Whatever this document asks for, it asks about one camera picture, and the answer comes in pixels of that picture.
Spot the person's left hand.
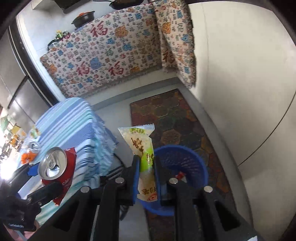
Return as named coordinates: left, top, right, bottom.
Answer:
left=7, top=220, right=40, bottom=241

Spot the blue striped tablecloth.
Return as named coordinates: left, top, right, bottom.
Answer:
left=17, top=97, right=120, bottom=227

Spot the black cooking pot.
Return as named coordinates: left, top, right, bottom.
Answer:
left=72, top=11, right=95, bottom=28

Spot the orange white candy wrapper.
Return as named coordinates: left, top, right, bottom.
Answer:
left=21, top=151, right=38, bottom=164

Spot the grey refrigerator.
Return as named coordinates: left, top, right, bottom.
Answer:
left=1, top=28, right=56, bottom=132

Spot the blue plastic trash basket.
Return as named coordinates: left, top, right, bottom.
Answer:
left=136, top=144, right=209, bottom=217

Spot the yellow green snack packet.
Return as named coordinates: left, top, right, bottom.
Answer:
left=118, top=124, right=157, bottom=202

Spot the dark hexagon floor mat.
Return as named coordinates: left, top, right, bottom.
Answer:
left=129, top=88, right=234, bottom=241

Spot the red soda can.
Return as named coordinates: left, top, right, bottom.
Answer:
left=38, top=147, right=77, bottom=206

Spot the patterned fabric side cover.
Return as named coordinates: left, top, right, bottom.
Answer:
left=152, top=1, right=196, bottom=89

